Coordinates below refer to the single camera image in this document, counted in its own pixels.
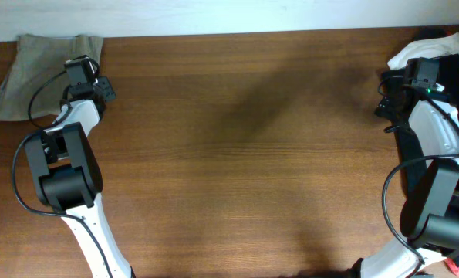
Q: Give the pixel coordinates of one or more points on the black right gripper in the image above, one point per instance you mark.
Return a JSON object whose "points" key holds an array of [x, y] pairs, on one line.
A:
{"points": [[386, 106]]}

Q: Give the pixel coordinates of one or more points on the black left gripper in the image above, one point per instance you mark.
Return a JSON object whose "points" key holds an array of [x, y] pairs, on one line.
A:
{"points": [[104, 89]]}

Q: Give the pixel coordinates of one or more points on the khaki green shorts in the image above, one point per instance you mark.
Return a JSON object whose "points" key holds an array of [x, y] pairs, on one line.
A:
{"points": [[39, 59]]}

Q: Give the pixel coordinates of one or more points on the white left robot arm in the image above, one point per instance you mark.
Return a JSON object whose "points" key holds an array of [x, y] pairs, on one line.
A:
{"points": [[65, 172]]}

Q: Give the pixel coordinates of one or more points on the black folded garment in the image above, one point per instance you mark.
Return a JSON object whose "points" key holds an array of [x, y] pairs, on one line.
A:
{"points": [[445, 127]]}

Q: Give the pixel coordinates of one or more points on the white folded garment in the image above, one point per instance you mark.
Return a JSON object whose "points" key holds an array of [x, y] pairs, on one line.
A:
{"points": [[426, 48]]}

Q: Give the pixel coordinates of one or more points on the red object at corner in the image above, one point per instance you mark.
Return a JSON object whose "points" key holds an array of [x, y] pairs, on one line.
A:
{"points": [[452, 266]]}

